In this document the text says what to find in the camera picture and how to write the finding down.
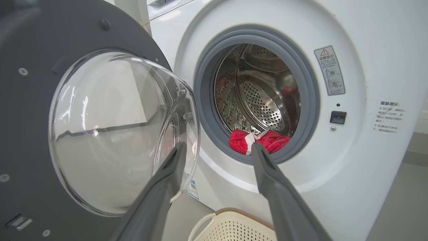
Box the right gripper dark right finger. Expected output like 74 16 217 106
251 142 332 241

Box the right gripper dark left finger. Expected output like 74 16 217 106
110 142 187 241

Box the red garment with white trim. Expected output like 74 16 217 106
229 129 291 155

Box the round black glass washer door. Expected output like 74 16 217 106
0 0 201 241

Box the cream perforated basket brown rim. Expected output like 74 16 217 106
188 208 278 241

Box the white front-load washing machine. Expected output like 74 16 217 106
147 0 428 241

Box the stainless steel washing machine drum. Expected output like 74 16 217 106
214 44 301 138

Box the blue energy label sticker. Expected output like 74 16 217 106
187 174 200 200

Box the grey warning sticker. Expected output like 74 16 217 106
314 46 346 96

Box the white detergent drawer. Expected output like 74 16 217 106
147 0 195 19

